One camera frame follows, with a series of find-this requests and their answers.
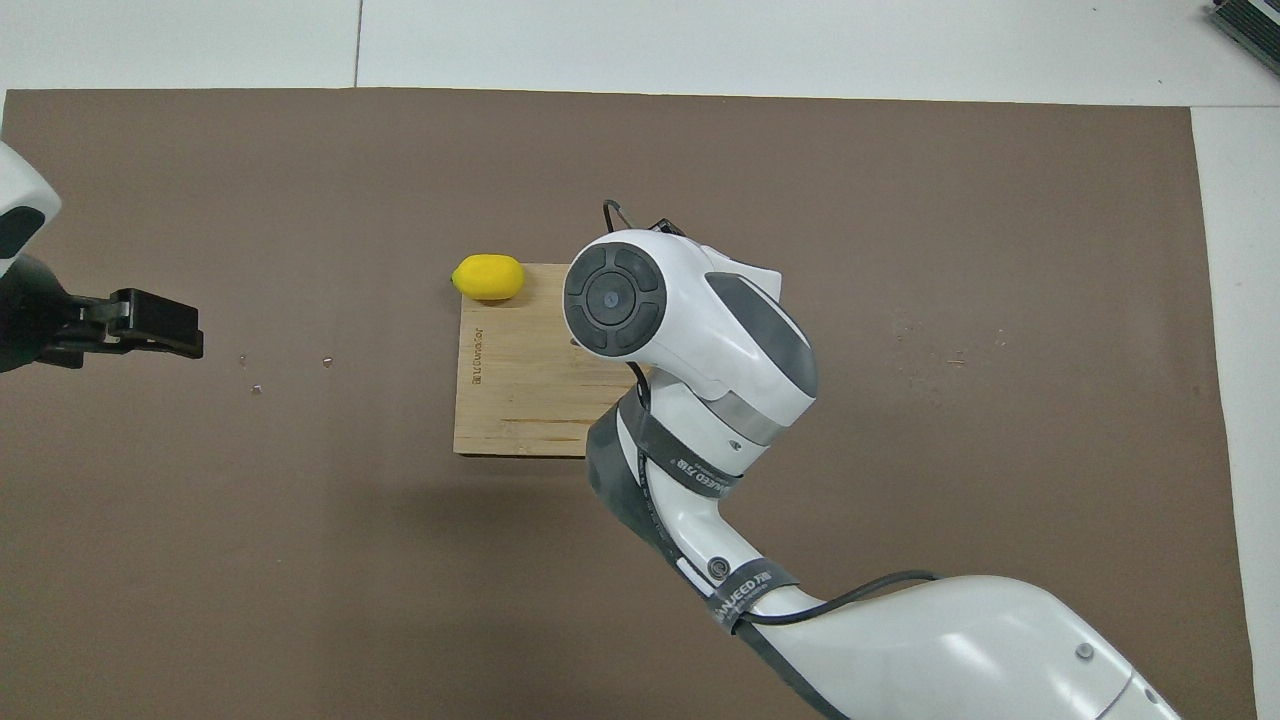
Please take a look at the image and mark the brown table mat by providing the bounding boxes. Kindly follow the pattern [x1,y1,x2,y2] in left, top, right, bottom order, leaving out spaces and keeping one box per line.
[0,88,1259,720]

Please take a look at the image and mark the yellow lemon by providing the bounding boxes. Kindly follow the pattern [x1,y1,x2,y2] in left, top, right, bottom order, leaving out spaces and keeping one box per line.
[451,254,526,303]

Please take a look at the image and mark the wooden cutting board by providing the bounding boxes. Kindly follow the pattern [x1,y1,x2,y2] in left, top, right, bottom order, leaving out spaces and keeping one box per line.
[453,264,653,459]

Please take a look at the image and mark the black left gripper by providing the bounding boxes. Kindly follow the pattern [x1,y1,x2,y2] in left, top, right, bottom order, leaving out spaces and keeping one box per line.
[0,255,205,374]

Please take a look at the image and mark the grey ribbed device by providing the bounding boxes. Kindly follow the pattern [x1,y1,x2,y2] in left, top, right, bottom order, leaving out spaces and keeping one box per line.
[1205,0,1280,76]

